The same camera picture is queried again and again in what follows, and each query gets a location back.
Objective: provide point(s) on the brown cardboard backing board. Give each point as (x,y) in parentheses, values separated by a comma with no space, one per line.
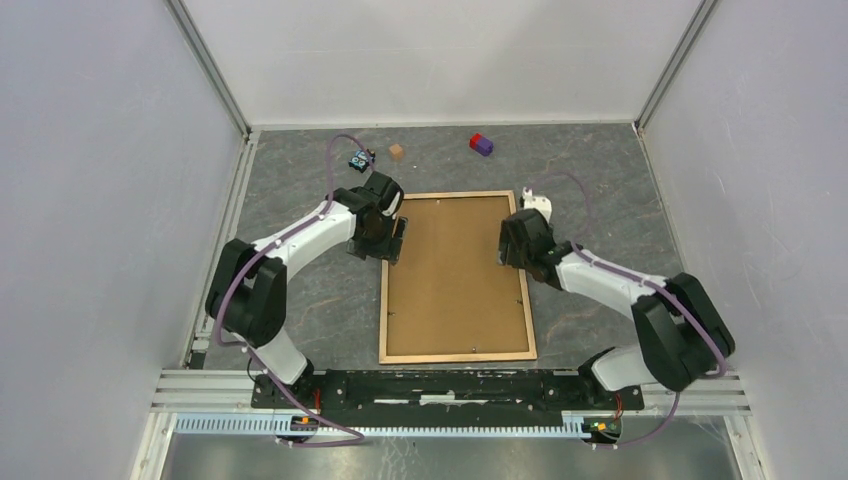
(457,278)

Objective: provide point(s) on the wooden picture frame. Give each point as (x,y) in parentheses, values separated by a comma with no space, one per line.
(457,359)

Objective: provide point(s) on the blue owl toy block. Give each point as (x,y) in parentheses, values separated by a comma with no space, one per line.
(362,160)

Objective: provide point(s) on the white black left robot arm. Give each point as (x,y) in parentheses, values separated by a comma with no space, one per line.
(248,294)

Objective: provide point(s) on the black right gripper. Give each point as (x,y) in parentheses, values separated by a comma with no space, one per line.
(505,241)

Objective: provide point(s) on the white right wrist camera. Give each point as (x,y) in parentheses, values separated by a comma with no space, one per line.
(531,201)

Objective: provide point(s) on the white cable chain strip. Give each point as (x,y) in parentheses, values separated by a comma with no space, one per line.
(288,425)

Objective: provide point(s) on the small wooden cube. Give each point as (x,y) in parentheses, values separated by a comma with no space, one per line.
(396,152)

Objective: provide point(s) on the red purple block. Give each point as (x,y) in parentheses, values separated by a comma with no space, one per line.
(481,144)

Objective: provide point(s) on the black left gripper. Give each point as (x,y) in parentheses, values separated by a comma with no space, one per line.
(388,249)

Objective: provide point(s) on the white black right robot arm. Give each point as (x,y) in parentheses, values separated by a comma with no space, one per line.
(681,337)

